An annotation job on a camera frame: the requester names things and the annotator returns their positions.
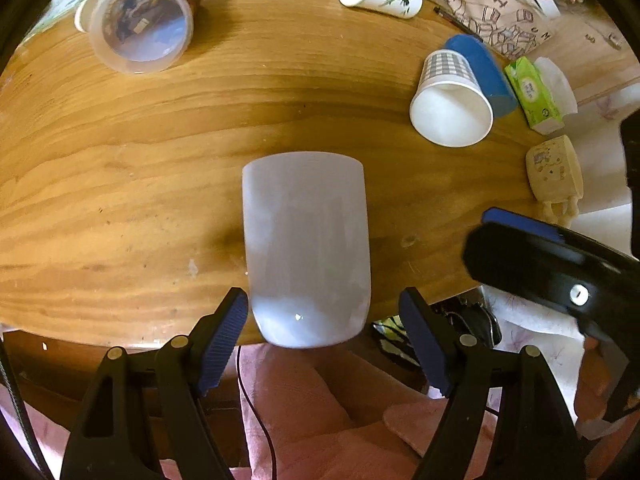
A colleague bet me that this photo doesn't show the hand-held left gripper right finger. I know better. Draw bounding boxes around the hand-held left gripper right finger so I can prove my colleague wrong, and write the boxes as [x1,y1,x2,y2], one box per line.
[398,287,587,480]

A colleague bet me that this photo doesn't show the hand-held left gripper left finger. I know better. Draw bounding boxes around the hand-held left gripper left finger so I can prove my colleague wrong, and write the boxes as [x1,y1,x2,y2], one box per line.
[60,287,249,480]

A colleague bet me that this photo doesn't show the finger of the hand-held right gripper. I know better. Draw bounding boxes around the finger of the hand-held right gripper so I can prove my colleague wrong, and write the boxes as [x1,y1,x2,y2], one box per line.
[462,207,640,423]
[620,114,640,192]

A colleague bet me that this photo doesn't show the white cup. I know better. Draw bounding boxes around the white cup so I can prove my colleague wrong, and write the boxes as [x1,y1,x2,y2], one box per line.
[242,151,372,350]

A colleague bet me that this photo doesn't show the checked paper cup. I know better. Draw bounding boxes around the checked paper cup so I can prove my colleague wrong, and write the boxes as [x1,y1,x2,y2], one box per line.
[409,50,494,149]

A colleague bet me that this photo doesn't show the blue cup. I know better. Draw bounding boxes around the blue cup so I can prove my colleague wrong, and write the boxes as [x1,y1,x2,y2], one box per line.
[445,35,519,119]

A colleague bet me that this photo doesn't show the clear plastic cup red print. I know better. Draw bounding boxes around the clear plastic cup red print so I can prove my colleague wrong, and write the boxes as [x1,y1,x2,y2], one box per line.
[75,0,211,76]

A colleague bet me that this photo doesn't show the cream printed mug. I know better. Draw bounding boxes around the cream printed mug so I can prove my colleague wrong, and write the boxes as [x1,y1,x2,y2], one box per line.
[525,135,585,221]

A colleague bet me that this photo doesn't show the green tissue pack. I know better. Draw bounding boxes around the green tissue pack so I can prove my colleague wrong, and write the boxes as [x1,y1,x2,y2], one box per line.
[504,56,579,135]

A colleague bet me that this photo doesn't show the pink clothing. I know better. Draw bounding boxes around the pink clothing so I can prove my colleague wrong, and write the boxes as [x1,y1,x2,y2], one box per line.
[239,344,501,480]

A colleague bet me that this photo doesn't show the letter printed cloth bag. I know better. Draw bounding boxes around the letter printed cloth bag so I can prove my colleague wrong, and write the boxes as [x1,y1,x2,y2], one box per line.
[439,0,557,59]

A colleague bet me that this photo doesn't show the dark pen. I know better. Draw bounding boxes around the dark pen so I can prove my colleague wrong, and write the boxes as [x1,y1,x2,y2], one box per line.
[433,6,484,44]

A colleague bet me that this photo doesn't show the dark red cable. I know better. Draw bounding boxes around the dark red cable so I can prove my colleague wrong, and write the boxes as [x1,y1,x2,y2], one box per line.
[236,345,277,480]

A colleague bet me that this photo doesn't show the black cable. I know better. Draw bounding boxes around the black cable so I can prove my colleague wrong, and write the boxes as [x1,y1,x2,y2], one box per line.
[0,337,53,480]

